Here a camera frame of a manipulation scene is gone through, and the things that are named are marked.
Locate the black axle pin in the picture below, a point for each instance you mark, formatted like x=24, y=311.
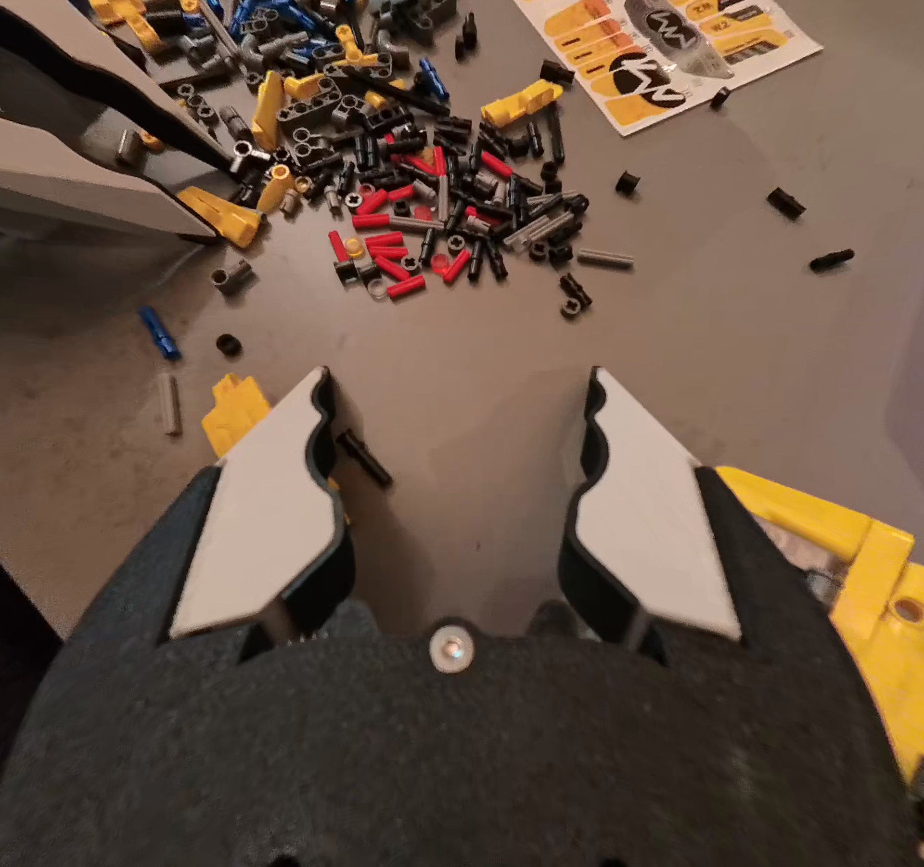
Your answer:
x=364, y=457

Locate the yellow wedge piece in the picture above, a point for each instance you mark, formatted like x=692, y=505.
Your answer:
x=224, y=217

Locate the dark grey connector piece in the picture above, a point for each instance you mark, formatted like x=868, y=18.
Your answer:
x=231, y=276

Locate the yellow panel piece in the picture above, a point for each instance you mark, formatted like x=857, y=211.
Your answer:
x=231, y=416

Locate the black double connector piece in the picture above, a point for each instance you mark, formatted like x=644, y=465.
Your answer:
x=576, y=296

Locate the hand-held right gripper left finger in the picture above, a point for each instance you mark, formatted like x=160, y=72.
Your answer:
x=260, y=520

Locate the small black pin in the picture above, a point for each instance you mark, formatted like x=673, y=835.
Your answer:
x=720, y=98

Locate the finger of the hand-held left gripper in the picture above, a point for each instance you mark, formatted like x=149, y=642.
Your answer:
x=65, y=36
x=72, y=181

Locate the long black connector pin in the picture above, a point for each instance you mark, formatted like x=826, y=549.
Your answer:
x=831, y=260

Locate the yellow and black sticker sheet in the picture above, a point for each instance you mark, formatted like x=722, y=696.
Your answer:
x=650, y=29

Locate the black bush piece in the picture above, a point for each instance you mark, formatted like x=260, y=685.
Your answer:
x=627, y=183

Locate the pile of toy building pieces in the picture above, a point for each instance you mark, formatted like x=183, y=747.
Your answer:
x=375, y=221

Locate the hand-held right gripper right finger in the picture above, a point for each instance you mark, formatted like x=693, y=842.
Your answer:
x=657, y=520

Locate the light grey pin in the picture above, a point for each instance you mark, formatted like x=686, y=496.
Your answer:
x=170, y=405

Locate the grey axle piece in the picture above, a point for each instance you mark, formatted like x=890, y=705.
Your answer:
x=605, y=258

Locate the yellow toy building model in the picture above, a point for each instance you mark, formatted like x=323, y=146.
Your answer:
x=873, y=564

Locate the short black connector pin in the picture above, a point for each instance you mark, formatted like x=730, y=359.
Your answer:
x=785, y=203

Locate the blue connector pin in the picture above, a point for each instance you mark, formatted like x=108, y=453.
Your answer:
x=160, y=332

